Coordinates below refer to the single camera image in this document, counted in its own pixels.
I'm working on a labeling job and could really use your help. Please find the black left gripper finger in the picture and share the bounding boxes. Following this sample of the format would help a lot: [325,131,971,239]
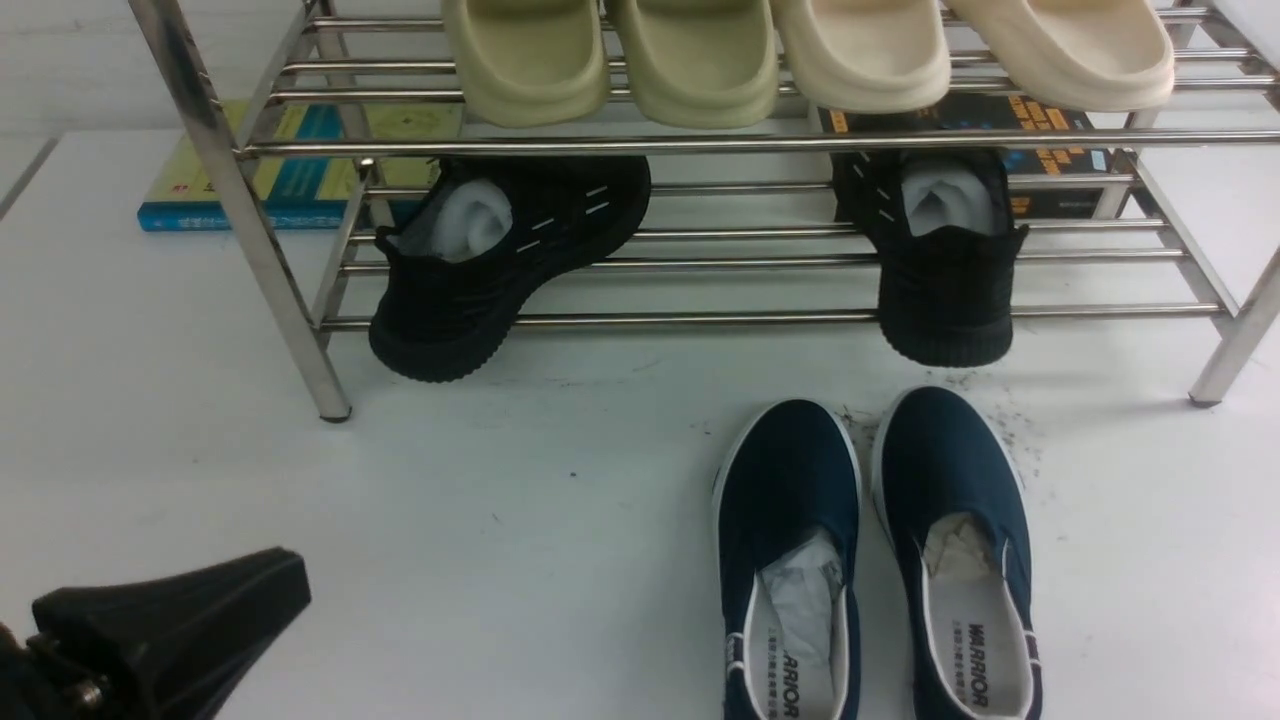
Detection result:
[29,547,312,719]

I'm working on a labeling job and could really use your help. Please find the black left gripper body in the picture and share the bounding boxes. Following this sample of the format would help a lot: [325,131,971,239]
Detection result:
[1,625,110,719]

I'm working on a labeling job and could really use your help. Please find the navy canvas shoe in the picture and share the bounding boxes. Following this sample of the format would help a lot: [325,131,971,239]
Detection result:
[872,386,1044,719]
[712,398,861,719]

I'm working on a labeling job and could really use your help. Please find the stainless steel shoe rack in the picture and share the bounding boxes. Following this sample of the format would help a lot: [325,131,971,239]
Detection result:
[131,1,1277,424]

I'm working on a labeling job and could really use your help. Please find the blue yellow book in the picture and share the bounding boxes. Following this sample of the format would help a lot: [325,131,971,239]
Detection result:
[136,102,465,232]

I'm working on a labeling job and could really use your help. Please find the left black knit sneaker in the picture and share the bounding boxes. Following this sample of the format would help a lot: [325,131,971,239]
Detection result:
[367,156,652,383]

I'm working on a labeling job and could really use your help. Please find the black knit sneaker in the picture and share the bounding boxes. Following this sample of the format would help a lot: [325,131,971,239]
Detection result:
[367,156,652,383]
[831,149,1028,368]

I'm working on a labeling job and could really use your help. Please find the left green foam slipper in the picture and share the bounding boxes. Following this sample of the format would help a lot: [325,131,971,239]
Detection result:
[442,1,611,129]

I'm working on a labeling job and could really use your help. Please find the green foam slipper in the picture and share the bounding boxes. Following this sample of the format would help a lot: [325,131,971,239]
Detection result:
[442,1,611,129]
[604,1,780,129]

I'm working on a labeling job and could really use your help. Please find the right green foam slipper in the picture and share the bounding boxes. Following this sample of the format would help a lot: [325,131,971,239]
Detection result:
[604,1,780,129]

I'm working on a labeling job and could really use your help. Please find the right black knit sneaker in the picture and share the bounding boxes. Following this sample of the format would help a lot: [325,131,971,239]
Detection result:
[831,149,1028,368]

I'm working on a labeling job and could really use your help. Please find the left cream foam slipper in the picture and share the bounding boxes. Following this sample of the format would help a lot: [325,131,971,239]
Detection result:
[771,1,952,114]

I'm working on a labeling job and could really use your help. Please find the cream foam slipper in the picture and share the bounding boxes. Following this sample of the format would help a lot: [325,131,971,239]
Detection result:
[771,1,952,114]
[945,1,1176,111]

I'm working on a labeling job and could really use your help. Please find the black orange book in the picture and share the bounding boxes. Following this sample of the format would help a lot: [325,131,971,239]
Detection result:
[808,94,1110,219]

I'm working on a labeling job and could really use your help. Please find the right cream foam slipper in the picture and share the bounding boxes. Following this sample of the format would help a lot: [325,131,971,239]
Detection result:
[945,1,1176,111]

